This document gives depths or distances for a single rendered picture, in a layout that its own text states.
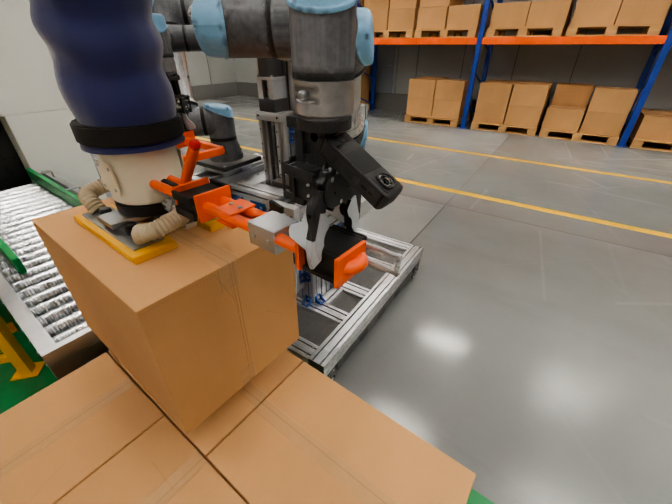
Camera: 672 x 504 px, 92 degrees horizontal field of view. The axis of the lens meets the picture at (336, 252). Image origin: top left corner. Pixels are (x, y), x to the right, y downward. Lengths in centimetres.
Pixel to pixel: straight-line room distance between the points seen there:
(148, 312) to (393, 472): 72
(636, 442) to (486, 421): 63
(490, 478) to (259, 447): 101
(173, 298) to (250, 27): 48
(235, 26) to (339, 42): 17
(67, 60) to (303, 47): 56
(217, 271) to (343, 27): 52
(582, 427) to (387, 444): 118
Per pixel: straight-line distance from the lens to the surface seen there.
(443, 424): 178
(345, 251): 48
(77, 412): 135
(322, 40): 41
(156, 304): 71
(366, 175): 41
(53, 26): 87
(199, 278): 73
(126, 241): 89
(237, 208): 66
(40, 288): 203
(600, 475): 194
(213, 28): 54
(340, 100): 42
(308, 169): 45
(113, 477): 117
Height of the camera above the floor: 148
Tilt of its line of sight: 32 degrees down
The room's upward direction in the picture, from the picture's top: straight up
